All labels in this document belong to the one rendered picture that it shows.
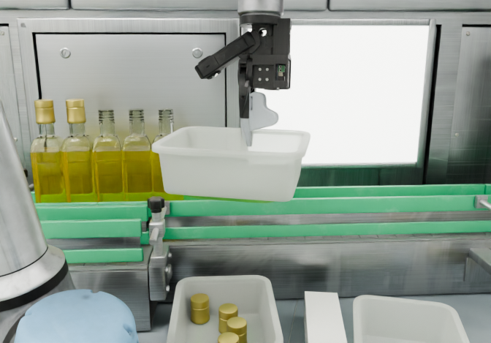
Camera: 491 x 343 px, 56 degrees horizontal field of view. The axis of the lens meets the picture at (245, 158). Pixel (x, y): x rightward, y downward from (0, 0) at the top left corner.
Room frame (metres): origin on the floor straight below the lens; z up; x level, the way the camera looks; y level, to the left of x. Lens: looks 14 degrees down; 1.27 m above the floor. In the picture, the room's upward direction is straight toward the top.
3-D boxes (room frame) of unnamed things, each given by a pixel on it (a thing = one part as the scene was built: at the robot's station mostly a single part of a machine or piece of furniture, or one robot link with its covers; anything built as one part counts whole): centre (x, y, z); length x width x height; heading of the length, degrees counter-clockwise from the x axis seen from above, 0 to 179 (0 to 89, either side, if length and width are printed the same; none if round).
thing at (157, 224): (0.78, 0.16, 0.95); 0.17 x 0.03 x 0.12; 3
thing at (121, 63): (1.05, 0.03, 1.15); 0.90 x 0.03 x 0.34; 93
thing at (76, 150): (0.90, 0.33, 0.99); 0.06 x 0.06 x 0.21; 2
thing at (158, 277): (0.80, 0.16, 0.85); 0.09 x 0.04 x 0.07; 3
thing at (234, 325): (0.69, 0.01, 0.79); 0.04 x 0.04 x 0.04
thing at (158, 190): (0.91, 0.16, 0.99); 0.06 x 0.06 x 0.21; 3
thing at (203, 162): (0.71, 0.02, 1.08); 0.22 x 0.17 x 0.09; 79
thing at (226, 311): (0.73, 0.03, 0.79); 0.04 x 0.04 x 0.04
